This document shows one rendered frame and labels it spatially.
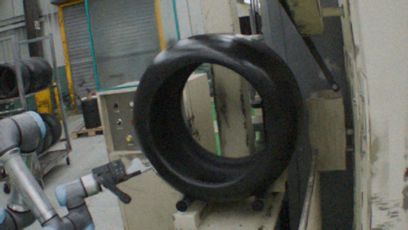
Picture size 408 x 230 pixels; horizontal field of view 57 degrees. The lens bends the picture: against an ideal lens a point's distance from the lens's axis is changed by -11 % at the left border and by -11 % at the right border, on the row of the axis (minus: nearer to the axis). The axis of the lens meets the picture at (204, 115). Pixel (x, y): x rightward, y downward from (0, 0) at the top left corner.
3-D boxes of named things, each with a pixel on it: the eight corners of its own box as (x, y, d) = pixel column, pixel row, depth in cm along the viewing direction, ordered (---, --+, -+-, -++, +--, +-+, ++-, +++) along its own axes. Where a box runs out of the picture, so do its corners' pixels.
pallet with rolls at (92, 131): (86, 126, 879) (79, 92, 865) (120, 121, 882) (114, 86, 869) (72, 139, 760) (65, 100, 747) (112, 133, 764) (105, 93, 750)
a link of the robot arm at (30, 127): (-3, 225, 155) (1, 112, 135) (21, 212, 168) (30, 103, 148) (15, 241, 151) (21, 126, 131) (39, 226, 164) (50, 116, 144)
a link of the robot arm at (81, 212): (67, 240, 134) (55, 212, 133) (87, 228, 144) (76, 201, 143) (81, 240, 131) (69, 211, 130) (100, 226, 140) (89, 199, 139)
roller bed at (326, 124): (313, 157, 178) (308, 91, 173) (346, 155, 174) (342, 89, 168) (311, 172, 160) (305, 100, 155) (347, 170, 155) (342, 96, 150)
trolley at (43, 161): (40, 164, 595) (17, 41, 561) (80, 161, 588) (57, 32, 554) (-4, 196, 462) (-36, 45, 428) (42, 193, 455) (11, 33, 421)
